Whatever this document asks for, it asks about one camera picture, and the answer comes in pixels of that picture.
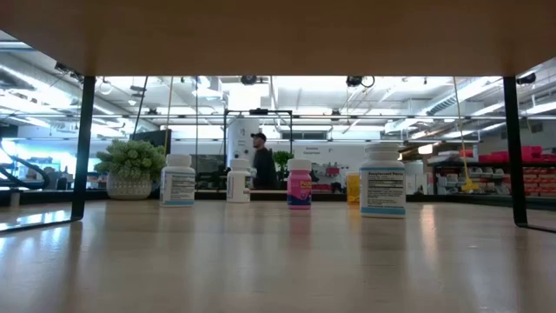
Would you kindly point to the pink bottle with white lid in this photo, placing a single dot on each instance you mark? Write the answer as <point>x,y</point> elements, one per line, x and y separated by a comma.
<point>299,187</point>

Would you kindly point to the small white pill bottle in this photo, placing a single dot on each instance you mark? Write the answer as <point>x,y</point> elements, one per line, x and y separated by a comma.
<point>238,184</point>

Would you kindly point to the small orange bottle white lid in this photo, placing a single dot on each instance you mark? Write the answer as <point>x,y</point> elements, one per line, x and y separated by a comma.
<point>352,189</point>

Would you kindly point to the medium white supplement bottle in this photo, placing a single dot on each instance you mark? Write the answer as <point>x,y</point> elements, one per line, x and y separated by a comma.
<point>177,182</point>

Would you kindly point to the large white supplement bottle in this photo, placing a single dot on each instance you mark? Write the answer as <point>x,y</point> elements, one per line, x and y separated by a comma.
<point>382,187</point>

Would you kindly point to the wooden shelf with black legs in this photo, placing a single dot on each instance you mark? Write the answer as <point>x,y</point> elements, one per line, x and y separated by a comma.
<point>278,39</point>

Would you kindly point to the small green potted plant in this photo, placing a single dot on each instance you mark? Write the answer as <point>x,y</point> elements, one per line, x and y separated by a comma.
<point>283,158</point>

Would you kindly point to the person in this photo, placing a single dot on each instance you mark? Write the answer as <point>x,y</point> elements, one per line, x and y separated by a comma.
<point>262,163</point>

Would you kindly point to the white cylindrical tank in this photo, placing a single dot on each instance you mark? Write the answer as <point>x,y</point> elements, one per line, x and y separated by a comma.
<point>240,137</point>

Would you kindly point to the black ceiling dome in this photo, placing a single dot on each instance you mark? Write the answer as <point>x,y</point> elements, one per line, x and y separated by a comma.
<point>249,79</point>

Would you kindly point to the black monitor screen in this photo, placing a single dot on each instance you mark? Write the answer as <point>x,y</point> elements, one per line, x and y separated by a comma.
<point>152,138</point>

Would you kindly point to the green plant in white pot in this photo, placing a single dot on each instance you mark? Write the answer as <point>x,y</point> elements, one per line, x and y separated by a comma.
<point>130,167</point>

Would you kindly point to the rack with red bins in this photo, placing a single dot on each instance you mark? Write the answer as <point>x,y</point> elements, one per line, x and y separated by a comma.
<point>538,153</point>

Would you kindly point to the black metal table frame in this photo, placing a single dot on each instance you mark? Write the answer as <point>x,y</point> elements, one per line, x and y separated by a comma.
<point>321,196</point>

